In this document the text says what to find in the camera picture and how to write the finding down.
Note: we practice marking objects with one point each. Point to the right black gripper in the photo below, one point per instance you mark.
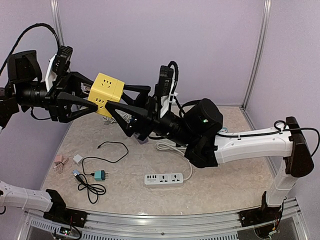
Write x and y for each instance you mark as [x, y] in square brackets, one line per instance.
[141, 117]

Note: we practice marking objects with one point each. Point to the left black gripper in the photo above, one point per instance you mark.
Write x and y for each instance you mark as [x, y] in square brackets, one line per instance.
[60, 89]

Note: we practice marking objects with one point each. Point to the purple power strip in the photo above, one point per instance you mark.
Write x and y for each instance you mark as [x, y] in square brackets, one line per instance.
[142, 141]

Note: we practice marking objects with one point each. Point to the yellow cube socket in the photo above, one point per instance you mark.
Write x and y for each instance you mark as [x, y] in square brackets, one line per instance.
[105, 88]

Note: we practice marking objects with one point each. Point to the pink charger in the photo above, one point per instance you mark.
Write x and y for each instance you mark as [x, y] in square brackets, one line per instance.
[59, 162]

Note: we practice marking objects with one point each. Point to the pale blue round charger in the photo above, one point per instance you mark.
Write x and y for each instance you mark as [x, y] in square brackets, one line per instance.
[75, 173]

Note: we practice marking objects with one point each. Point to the teal charger with cable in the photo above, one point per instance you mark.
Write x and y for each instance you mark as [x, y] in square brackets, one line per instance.
[100, 175]

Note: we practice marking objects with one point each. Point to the white power strip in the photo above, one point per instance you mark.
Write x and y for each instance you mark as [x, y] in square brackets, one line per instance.
[168, 180]

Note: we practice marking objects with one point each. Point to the teal power strip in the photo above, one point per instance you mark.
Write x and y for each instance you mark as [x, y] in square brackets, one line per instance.
[224, 130]

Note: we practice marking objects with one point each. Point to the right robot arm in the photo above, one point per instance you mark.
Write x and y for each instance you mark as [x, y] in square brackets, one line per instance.
[199, 131]

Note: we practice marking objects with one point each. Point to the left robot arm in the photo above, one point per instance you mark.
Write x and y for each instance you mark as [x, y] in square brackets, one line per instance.
[24, 91]

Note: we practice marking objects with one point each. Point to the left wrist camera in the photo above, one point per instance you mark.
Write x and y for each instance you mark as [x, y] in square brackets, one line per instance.
[58, 65]

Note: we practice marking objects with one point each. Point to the white wall charger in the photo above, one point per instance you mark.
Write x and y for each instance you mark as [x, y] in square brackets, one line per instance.
[77, 159]

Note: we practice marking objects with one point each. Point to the left aluminium frame post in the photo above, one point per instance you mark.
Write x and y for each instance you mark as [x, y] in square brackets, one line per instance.
[57, 23]

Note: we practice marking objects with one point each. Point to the aluminium frame post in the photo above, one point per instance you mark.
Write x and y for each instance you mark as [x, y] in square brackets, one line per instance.
[258, 53]
[57, 23]

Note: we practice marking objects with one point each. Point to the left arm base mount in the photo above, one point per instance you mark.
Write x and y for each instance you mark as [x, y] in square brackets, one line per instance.
[71, 217]

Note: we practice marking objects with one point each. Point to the right aluminium frame post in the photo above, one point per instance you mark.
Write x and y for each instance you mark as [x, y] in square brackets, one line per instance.
[258, 53]

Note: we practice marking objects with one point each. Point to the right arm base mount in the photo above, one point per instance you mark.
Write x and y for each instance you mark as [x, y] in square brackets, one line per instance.
[259, 215]

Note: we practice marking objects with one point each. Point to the front aluminium rail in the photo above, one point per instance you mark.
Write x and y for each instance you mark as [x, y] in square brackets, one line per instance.
[210, 226]

